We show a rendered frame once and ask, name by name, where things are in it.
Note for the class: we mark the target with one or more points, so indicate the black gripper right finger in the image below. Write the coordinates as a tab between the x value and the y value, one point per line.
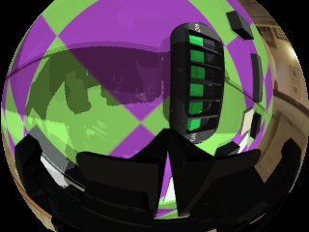
194	169

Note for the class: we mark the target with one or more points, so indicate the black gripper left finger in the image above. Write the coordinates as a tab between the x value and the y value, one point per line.
144	171

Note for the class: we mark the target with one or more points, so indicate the dark grey controller unit with green rocker switches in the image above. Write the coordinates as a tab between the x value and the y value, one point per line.
197	81

